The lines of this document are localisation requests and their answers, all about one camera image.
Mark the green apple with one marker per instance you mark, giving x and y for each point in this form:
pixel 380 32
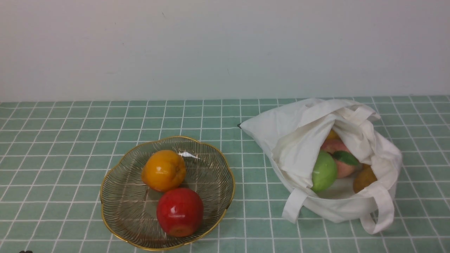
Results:
pixel 325 172

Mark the orange fruit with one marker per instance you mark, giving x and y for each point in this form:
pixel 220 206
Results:
pixel 165 170

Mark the gold rimmed glass fruit bowl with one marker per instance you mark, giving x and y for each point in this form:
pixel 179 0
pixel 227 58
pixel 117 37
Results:
pixel 129 206

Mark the white cloth bag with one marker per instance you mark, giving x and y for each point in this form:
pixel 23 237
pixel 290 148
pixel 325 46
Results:
pixel 291 137

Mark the red apple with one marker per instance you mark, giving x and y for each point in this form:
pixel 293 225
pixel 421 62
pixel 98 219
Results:
pixel 180 212

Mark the pink peach with leaf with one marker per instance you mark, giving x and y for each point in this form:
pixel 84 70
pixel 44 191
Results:
pixel 346 162

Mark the brown pear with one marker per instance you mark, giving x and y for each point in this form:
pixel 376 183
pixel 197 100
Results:
pixel 364 178

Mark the green checkered tablecloth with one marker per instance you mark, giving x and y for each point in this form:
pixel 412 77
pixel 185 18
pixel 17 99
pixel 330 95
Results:
pixel 54 156

